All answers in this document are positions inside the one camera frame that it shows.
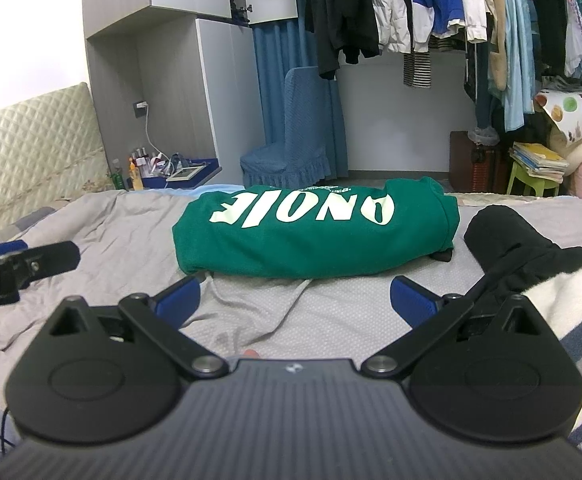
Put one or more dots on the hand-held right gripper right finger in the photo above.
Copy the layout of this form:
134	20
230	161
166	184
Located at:
411	302

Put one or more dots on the green plastic stool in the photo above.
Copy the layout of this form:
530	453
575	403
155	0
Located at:
533	186

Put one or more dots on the green bottle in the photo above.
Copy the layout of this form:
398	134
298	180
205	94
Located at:
119	180

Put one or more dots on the cream quilted headboard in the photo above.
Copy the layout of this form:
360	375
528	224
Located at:
31	160

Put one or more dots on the stack of books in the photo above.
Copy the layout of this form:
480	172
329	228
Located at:
538	160

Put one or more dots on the wall socket with charger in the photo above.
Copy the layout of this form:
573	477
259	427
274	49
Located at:
140	109

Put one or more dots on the light blue hanging garment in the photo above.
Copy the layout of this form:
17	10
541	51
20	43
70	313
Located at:
518	60

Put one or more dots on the small cosmetic bottles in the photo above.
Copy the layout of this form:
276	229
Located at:
146	160

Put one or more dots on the black hanging jacket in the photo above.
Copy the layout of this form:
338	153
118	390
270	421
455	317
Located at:
341	15

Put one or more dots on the hanging jeans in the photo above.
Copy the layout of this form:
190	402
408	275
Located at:
485	105

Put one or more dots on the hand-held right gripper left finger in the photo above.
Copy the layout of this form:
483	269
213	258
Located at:
178	300

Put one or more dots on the blue covered chair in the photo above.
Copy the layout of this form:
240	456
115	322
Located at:
296	135

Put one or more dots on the orange bottle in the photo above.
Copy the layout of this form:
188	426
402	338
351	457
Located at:
135	177

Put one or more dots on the grey wardrobe cabinet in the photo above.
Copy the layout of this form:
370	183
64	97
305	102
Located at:
181	85

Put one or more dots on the striped hanging garment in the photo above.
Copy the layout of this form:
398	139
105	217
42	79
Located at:
418	70

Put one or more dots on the grey bed sheet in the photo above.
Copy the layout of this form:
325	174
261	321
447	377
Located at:
96	260

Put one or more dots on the blue curtain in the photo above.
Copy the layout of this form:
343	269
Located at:
271	85

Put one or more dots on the beige hanging coat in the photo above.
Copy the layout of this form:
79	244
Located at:
498	35

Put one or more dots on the black garment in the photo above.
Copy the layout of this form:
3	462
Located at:
511	245

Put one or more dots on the white hanging jacket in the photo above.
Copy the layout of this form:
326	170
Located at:
391	10

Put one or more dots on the blue storage box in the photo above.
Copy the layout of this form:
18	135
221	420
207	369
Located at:
206	167

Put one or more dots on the dark hanging garment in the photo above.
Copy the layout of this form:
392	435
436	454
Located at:
546	15

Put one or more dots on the light blue bed sheet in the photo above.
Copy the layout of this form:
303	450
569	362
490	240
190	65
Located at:
196	190

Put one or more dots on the blue and white jersey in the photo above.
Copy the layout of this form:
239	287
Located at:
446	0

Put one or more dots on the white framed picture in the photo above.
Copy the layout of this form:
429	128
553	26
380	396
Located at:
185	173

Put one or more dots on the green hoodie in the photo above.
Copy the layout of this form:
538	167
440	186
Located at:
316	240

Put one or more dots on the white striped garment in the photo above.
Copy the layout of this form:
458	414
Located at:
571	320

